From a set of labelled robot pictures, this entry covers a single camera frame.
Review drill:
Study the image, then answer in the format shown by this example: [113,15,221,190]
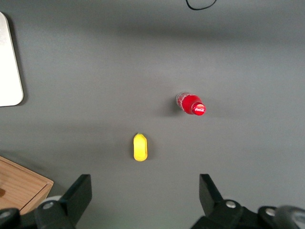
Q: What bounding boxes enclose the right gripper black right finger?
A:
[190,173,246,229]

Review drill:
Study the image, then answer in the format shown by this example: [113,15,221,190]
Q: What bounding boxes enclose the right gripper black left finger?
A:
[34,174,93,229]

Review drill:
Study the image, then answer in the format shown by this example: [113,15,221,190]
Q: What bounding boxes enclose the cream plastic tray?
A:
[0,11,24,107]

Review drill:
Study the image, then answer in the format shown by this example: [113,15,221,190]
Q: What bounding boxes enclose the oak wood drawer cabinet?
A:
[0,156,54,216]

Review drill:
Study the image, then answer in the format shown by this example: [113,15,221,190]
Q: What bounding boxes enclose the yellow toy lemon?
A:
[132,132,149,162]

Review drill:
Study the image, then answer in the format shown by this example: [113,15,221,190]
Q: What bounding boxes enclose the red cola bottle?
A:
[175,91,207,118]

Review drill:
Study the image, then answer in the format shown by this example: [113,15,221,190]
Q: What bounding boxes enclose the thin black looped cable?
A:
[185,0,218,11]

